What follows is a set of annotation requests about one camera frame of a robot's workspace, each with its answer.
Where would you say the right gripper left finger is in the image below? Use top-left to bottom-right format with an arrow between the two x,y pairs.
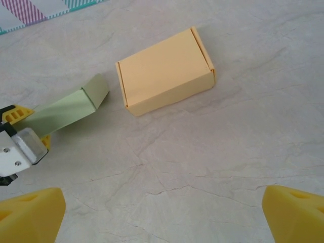
0,187 -> 67,243

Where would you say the orange paper box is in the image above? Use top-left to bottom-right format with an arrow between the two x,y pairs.
115,26 -> 216,117

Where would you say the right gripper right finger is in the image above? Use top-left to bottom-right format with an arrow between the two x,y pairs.
262,185 -> 324,243

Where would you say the green paper box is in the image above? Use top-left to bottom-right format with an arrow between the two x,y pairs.
26,73 -> 111,139

